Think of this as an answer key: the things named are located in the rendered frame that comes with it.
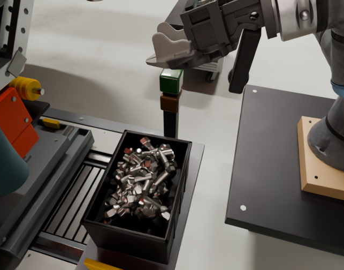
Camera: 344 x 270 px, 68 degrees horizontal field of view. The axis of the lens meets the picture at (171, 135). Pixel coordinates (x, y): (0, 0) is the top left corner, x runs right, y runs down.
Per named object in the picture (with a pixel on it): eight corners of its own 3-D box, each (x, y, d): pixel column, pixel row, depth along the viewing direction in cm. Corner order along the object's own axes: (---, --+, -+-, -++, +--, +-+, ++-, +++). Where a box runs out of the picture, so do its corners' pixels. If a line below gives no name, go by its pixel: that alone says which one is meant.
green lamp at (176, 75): (165, 80, 53) (164, 64, 50) (183, 83, 53) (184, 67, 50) (159, 92, 51) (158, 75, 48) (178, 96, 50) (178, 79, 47)
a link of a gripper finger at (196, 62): (169, 50, 43) (220, 33, 39) (174, 59, 44) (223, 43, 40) (163, 65, 40) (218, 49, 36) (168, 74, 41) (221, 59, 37)
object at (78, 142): (24, 126, 118) (15, 111, 111) (95, 142, 112) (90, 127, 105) (-70, 229, 86) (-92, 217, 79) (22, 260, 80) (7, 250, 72)
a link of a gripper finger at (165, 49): (133, 37, 42) (184, 17, 38) (150, 67, 46) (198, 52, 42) (127, 46, 40) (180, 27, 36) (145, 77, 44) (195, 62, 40)
